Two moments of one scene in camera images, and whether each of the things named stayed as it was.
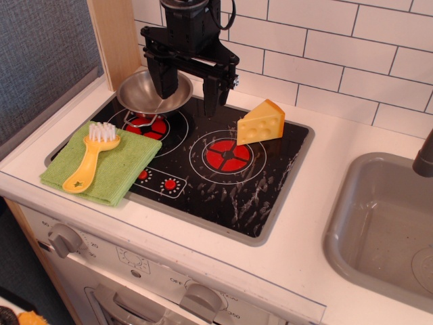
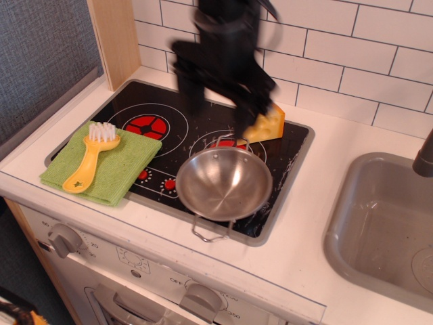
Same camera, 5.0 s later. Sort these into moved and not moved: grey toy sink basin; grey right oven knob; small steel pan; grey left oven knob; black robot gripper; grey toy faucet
Moved: small steel pan; black robot gripper
Not moved: grey left oven knob; grey toy faucet; grey toy sink basin; grey right oven knob
